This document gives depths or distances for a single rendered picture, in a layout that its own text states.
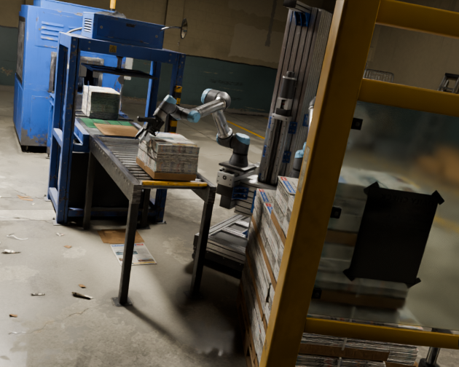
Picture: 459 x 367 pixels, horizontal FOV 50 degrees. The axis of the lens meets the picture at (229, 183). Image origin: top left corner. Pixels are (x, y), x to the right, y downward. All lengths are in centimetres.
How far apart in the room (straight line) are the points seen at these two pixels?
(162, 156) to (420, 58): 878
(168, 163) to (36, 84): 360
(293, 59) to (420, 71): 763
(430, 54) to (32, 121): 784
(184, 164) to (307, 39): 130
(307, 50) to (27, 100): 382
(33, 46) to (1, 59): 518
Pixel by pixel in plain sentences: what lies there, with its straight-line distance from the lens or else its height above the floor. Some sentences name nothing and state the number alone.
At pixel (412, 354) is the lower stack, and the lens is 254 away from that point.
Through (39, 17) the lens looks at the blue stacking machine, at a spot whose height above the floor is 163.
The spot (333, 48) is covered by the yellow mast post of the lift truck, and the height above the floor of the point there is 171.
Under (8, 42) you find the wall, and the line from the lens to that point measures 1156.
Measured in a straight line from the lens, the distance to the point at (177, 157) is 311.
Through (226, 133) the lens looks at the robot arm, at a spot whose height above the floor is 104.
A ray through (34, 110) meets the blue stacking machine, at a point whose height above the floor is 55.
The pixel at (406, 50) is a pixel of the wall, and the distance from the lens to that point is 1159.
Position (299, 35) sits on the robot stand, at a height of 183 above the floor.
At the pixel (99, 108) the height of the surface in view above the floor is 89.
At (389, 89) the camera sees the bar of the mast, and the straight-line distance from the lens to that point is 139.
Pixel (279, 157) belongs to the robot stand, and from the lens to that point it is 372.
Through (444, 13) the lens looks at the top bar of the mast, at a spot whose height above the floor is 184.
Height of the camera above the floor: 167
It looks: 15 degrees down
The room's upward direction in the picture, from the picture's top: 10 degrees clockwise
